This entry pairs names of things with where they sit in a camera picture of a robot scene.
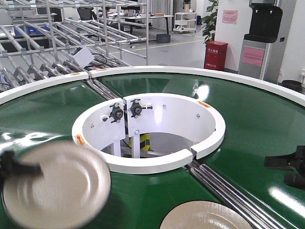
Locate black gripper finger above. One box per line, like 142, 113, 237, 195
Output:
264, 146, 305, 171
284, 173, 305, 190
0, 150, 42, 178

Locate beige plate black rim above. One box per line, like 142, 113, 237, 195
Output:
160, 200, 252, 229
2, 141, 111, 229

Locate steel rollers in belt gap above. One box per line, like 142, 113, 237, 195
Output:
186, 160, 286, 229

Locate white outer conveyor rim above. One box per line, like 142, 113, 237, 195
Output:
0, 65, 305, 106

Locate black waste bin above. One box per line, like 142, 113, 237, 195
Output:
282, 80, 302, 93

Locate grey water dispenser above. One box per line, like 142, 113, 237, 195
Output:
238, 0, 283, 80

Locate steel roller conveyor rack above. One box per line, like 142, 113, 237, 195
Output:
0, 0, 148, 92

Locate grey control box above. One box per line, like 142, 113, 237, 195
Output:
70, 45, 94, 68

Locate red fire extinguisher cabinet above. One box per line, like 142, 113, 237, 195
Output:
204, 41, 228, 71

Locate green potted plant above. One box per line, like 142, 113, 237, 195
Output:
202, 0, 219, 43

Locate white wheeled cart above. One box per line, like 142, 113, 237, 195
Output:
173, 12, 197, 33

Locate white inner conveyor ring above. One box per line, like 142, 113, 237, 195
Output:
71, 93, 226, 175

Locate pink wall notice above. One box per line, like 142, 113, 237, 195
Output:
222, 10, 238, 24

